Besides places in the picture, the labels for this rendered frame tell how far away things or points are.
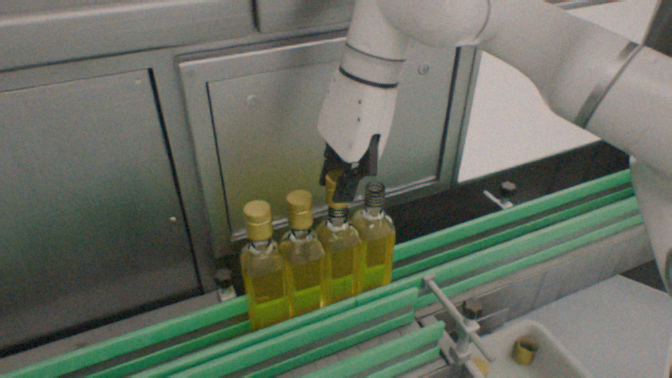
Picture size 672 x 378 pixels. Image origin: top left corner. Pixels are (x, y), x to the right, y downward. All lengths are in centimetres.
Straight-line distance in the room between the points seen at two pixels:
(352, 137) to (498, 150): 49
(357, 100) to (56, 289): 56
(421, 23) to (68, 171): 50
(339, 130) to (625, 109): 31
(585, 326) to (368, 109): 73
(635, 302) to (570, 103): 80
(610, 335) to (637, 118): 73
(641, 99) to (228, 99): 48
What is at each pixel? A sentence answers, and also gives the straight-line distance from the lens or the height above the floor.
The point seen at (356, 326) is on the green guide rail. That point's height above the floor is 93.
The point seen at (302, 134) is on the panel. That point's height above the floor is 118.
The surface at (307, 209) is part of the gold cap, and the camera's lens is 65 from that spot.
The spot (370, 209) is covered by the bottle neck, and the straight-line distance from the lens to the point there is 71.
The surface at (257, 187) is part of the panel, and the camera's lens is 78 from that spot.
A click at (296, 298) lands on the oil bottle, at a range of 74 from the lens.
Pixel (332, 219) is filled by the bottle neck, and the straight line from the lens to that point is 69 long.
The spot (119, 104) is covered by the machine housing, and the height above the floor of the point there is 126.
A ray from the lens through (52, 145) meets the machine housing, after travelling 73.
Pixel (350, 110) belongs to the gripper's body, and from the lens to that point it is 59.
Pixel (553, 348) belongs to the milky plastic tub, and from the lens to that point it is 97.
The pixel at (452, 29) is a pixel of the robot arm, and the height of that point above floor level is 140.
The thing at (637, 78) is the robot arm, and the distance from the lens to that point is 48.
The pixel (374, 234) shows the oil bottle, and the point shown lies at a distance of 72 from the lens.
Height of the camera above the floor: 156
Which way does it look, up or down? 37 degrees down
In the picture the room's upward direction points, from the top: straight up
